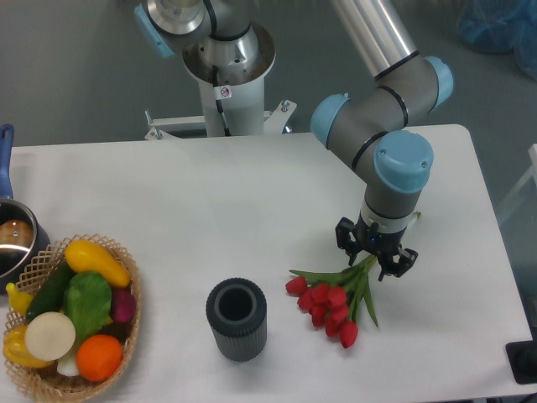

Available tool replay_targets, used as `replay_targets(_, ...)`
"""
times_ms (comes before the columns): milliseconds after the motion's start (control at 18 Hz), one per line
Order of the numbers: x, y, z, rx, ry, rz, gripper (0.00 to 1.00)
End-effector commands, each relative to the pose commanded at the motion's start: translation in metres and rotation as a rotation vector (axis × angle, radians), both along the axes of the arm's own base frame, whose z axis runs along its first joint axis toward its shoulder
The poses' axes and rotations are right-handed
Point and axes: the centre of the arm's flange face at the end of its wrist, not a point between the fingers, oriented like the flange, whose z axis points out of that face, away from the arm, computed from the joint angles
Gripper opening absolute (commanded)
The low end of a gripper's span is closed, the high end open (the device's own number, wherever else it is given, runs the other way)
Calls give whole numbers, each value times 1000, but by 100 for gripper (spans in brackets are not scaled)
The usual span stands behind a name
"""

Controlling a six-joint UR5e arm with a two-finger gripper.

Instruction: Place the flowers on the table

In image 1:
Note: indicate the dark green cucumber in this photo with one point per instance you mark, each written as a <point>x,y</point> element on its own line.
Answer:
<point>51,293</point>

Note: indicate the orange fruit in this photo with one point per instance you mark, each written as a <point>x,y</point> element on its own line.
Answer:
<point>98,357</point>

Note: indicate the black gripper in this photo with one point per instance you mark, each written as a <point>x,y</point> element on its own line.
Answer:
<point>379,236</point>

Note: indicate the black device at table edge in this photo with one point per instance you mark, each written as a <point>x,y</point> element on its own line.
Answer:
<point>522,361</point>

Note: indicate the blue plastic bag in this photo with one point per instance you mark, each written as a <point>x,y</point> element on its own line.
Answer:
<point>501,27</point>

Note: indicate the yellow bell pepper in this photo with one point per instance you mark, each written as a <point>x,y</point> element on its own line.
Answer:
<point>15,350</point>

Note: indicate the woven wicker basket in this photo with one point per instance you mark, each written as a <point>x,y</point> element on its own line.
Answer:
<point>46,385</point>

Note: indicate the yellow squash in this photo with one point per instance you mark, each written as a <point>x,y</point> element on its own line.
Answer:
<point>84,256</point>

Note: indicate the white onion half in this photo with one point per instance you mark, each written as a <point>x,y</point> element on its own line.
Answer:
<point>50,336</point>

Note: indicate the yellow banana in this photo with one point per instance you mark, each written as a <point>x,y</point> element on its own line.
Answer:
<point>18,300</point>

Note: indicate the dark grey ribbed vase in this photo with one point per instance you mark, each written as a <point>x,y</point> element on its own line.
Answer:
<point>236,310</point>

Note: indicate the white frame at right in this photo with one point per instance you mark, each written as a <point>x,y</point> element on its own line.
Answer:
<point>521,192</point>

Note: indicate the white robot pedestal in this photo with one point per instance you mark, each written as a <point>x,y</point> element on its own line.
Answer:
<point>227,111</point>

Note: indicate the blue handled saucepan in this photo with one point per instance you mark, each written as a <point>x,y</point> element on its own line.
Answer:
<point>22,237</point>

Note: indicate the red tulip bouquet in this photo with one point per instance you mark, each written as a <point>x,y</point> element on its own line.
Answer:
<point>335,300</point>

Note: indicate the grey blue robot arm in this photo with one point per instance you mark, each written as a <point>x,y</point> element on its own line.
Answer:
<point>229,55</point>

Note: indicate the green lettuce leaf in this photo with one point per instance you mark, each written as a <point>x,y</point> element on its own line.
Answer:
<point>87,302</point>

